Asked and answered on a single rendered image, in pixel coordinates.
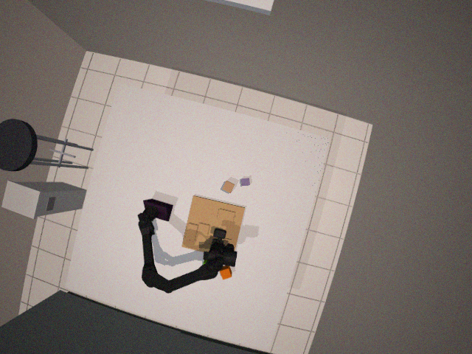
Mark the brown block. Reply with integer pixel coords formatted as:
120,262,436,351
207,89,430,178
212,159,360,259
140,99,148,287
222,181,234,193

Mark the tan puzzle board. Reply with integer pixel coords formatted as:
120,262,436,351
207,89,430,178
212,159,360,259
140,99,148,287
181,196,245,252

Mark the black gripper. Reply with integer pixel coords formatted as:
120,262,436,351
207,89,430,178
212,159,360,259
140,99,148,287
210,228,226,252

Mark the orange block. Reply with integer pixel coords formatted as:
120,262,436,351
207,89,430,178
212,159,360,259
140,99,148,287
220,265,232,280

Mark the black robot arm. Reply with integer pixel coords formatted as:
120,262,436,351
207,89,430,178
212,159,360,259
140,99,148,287
138,205,237,294

